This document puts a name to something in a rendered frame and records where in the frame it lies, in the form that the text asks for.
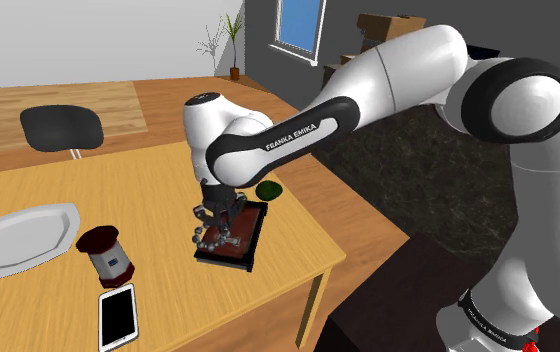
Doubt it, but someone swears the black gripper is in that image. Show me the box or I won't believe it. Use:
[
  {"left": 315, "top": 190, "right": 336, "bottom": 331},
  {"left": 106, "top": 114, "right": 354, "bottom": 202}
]
[{"left": 190, "top": 178, "right": 248, "bottom": 253}]

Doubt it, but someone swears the dark red tray black rim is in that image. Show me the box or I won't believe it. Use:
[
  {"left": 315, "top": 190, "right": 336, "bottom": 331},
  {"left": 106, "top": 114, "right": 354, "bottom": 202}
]
[{"left": 193, "top": 198, "right": 269, "bottom": 273}]

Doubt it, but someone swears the wooden table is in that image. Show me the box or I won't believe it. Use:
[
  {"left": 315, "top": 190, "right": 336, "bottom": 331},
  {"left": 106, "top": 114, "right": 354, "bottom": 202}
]
[{"left": 0, "top": 140, "right": 347, "bottom": 352}]

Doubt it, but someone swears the dark green round fruit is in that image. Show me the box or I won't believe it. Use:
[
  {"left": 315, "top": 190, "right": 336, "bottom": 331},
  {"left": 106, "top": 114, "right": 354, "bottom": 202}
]
[{"left": 254, "top": 180, "right": 284, "bottom": 203}]

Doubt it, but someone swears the red and white jar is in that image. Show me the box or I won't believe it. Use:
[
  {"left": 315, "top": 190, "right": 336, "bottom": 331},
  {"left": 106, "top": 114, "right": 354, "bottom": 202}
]
[{"left": 75, "top": 225, "right": 136, "bottom": 290}]

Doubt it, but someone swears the white tablet black screen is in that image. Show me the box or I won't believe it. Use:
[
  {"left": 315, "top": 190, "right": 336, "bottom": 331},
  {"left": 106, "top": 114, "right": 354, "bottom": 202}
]
[{"left": 97, "top": 282, "right": 140, "bottom": 352}]

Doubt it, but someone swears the potted green plant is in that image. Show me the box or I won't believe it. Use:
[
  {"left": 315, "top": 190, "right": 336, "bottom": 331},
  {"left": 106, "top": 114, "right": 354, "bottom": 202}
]
[{"left": 222, "top": 11, "right": 246, "bottom": 82}]

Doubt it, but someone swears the black chair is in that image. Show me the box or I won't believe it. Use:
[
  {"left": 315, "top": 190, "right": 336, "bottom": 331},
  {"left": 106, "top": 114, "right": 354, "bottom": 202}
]
[{"left": 19, "top": 104, "right": 105, "bottom": 161}]

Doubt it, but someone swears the white oblong plate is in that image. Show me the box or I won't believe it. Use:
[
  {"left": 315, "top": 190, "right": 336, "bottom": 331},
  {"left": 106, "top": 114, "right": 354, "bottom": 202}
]
[{"left": 0, "top": 202, "right": 82, "bottom": 285}]

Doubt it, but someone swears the dark robot stand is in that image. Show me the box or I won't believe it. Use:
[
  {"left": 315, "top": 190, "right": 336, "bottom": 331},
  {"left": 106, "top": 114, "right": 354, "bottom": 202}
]
[{"left": 312, "top": 231, "right": 560, "bottom": 352}]

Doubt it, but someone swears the white framed window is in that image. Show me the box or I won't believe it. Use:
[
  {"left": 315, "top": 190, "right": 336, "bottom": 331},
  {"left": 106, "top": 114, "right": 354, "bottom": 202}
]
[{"left": 268, "top": 0, "right": 328, "bottom": 67}]

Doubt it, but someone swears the brown cardboard box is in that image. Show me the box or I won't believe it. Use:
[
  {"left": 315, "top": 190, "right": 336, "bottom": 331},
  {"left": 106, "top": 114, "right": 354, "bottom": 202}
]
[{"left": 356, "top": 13, "right": 427, "bottom": 46}]

